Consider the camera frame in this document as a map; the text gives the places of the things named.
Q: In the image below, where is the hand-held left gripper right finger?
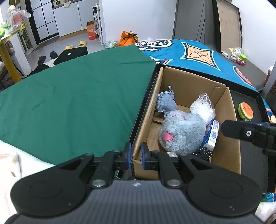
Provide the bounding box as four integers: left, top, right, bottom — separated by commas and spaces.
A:
141, 142, 216, 189

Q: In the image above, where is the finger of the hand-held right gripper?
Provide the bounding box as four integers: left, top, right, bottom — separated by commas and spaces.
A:
222, 119, 259, 143

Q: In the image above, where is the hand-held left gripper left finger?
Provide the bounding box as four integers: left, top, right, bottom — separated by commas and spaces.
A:
56, 142, 132, 189

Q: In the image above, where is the brown cardboard box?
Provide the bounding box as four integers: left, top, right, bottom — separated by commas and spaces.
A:
132, 66, 241, 180

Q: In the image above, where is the plush burger toy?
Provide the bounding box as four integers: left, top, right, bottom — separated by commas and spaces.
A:
238, 102, 254, 121

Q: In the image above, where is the blue white carton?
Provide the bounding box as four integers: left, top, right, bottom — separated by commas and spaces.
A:
203, 119, 220, 151

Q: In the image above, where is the clear plastic bag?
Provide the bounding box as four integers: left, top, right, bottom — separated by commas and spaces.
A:
190, 93, 216, 124

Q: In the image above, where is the black lace cloth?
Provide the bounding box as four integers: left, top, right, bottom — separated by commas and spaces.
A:
192, 146, 213, 162

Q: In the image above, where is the grey plush toy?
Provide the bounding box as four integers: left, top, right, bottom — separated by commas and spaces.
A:
158, 110, 206, 154

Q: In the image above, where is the blue denim cloth piece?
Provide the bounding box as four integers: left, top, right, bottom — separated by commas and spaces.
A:
157, 86, 177, 118

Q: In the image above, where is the green cloth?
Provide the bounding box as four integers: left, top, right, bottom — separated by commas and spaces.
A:
0, 45, 157, 165

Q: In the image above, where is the blue printed blanket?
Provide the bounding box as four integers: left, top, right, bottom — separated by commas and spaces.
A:
134, 39, 276, 203

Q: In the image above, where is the brown cardboard sheet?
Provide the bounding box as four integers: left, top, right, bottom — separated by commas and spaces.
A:
216, 0, 242, 52

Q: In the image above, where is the black flat bag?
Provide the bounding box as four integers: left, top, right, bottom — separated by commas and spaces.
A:
53, 46, 89, 65

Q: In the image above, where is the dark grey board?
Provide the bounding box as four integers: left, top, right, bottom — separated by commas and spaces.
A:
173, 0, 218, 52

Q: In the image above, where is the orange bag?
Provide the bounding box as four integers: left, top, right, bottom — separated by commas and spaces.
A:
119, 31, 138, 47

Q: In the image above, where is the white blanket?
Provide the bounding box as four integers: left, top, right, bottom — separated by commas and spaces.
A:
0, 140, 57, 224

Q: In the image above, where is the orange box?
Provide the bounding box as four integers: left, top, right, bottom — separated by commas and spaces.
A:
86, 20, 99, 41

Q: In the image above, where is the white cabinet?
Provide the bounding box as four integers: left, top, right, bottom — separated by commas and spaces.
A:
52, 0, 102, 37

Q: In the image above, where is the yellow table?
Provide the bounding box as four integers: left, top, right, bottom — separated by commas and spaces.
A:
0, 24, 30, 83

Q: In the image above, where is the black framed white door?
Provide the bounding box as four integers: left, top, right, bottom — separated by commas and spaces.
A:
28, 0, 59, 43

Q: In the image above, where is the clear jar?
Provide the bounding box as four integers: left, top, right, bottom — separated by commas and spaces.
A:
6, 5, 24, 33

